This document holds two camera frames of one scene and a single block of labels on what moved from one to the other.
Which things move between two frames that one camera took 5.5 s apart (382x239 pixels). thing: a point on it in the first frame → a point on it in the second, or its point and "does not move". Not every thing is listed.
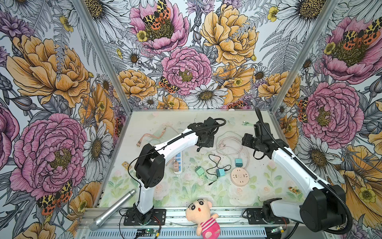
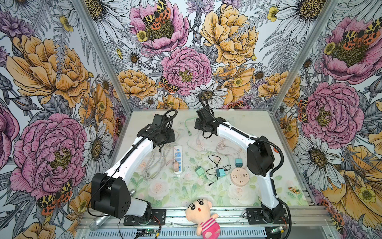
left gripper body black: x=208 y=142 → x=168 y=137
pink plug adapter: x=176 y=166 does not move
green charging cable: x=246 y=123 → x=188 y=131
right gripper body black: x=253 y=143 → x=201 y=124
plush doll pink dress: x=199 y=212 does not move
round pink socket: x=239 y=177 does not move
